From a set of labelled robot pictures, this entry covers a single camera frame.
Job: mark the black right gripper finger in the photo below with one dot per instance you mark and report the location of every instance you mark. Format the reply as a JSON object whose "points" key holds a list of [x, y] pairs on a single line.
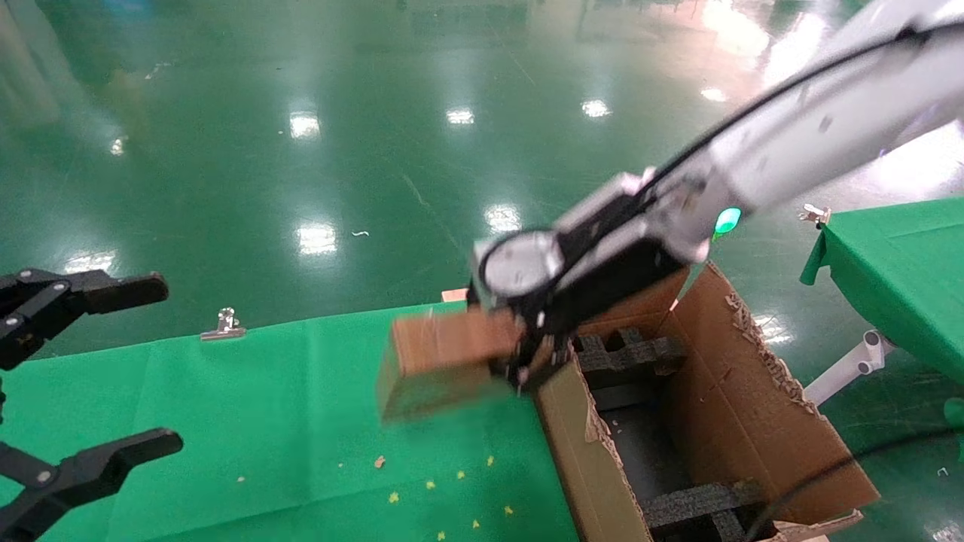
{"points": [[531, 361]]}

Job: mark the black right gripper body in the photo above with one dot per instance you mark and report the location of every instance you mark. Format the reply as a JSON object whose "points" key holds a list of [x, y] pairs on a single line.
{"points": [[625, 275]]}

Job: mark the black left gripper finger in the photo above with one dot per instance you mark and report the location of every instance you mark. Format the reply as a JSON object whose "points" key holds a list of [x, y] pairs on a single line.
{"points": [[98, 467], [113, 290]]}

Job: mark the small brown cardboard box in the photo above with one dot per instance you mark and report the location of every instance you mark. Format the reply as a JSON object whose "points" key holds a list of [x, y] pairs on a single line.
{"points": [[444, 361]]}

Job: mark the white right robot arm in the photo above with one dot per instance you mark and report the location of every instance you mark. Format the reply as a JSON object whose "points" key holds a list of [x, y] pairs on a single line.
{"points": [[813, 128]]}

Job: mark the large open cardboard carton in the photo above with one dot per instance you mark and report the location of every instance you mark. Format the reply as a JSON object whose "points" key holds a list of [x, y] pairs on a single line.
{"points": [[745, 421]]}

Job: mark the black foam insert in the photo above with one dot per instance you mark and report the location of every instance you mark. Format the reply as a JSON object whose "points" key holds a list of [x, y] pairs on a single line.
{"points": [[633, 354], [700, 508]]}

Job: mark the metal binder clip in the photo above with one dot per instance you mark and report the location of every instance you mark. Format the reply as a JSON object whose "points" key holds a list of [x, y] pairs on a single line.
{"points": [[816, 216], [224, 327]]}

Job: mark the large green table cloth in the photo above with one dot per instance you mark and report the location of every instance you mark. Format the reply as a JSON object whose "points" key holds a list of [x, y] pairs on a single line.
{"points": [[263, 421]]}

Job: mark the white table leg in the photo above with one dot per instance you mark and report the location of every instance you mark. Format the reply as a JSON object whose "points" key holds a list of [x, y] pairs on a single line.
{"points": [[851, 367]]}

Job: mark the small green table cloth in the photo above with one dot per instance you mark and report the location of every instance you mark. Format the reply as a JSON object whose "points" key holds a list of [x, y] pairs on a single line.
{"points": [[904, 271]]}

